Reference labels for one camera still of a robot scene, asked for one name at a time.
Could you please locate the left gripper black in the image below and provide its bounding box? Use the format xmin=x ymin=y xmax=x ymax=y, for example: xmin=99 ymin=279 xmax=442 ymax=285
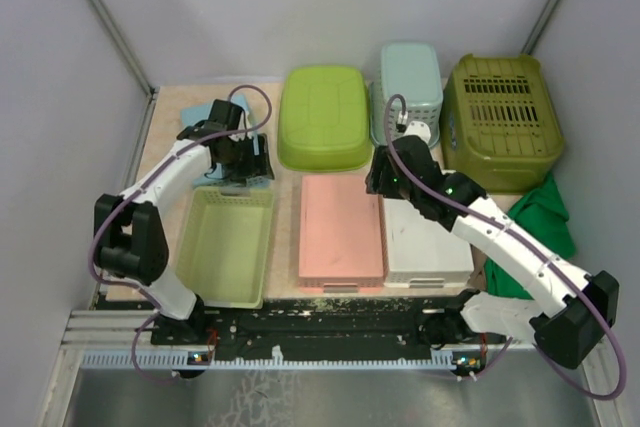
xmin=219 ymin=133 xmax=274 ymax=184

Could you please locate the pale blue basket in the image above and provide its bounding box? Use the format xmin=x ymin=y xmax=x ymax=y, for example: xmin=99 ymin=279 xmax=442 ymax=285
xmin=180 ymin=94 xmax=253 ymax=188

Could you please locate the pink perforated basket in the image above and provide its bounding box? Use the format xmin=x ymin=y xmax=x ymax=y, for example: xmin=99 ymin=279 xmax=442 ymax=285
xmin=298 ymin=174 xmax=386 ymax=292

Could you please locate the lime green plastic tub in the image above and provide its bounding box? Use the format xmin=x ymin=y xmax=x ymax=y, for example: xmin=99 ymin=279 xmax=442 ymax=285
xmin=277 ymin=65 xmax=372 ymax=173

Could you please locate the white perforated basket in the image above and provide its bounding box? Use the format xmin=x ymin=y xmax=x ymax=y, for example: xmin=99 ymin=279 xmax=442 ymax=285
xmin=381 ymin=199 xmax=474 ymax=288

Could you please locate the light green perforated basket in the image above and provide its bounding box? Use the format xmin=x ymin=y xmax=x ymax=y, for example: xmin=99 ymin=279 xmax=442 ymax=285
xmin=175 ymin=186 xmax=274 ymax=309

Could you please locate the light blue perforated basket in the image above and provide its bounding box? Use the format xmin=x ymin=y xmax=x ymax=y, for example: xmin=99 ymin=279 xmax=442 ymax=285
xmin=369 ymin=41 xmax=443 ymax=147

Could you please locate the olive green large container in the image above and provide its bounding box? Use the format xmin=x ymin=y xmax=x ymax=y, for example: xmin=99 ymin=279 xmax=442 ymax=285
xmin=439 ymin=54 xmax=565 ymax=194

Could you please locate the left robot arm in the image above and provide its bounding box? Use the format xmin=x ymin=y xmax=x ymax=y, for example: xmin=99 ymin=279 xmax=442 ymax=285
xmin=89 ymin=99 xmax=274 ymax=344

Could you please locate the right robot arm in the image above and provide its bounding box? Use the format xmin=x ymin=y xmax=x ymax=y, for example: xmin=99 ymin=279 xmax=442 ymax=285
xmin=366 ymin=135 xmax=620 ymax=369

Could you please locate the brown striped sock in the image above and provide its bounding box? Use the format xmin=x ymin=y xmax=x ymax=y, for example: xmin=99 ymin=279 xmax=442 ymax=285
xmin=468 ymin=264 xmax=487 ymax=291

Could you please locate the green cloth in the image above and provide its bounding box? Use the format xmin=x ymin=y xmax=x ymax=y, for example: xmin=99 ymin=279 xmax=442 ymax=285
xmin=484 ymin=173 xmax=576 ymax=300

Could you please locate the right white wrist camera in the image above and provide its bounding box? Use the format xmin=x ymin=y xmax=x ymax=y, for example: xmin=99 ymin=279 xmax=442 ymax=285
xmin=396 ymin=112 xmax=432 ymax=145

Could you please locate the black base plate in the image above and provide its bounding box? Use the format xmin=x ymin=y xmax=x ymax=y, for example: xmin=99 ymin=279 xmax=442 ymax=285
xmin=140 ymin=297 xmax=504 ymax=376

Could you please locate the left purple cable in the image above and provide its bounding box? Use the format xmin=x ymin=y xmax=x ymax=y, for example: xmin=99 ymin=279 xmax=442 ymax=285
xmin=87 ymin=84 xmax=273 ymax=386

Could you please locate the purple cable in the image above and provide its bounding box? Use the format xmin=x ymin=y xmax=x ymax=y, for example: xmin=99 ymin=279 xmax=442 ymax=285
xmin=383 ymin=93 xmax=628 ymax=401
xmin=87 ymin=84 xmax=273 ymax=386

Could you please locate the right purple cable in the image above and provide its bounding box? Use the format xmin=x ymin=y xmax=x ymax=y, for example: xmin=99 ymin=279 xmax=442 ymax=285
xmin=383 ymin=93 xmax=628 ymax=401

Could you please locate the aluminium frame rail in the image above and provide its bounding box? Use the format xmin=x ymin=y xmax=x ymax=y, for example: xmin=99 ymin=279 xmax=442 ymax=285
xmin=62 ymin=307 xmax=604 ymax=348

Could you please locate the grey slotted cable duct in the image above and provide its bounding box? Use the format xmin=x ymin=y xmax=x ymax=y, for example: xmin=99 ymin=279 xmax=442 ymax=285
xmin=79 ymin=349 xmax=506 ymax=372

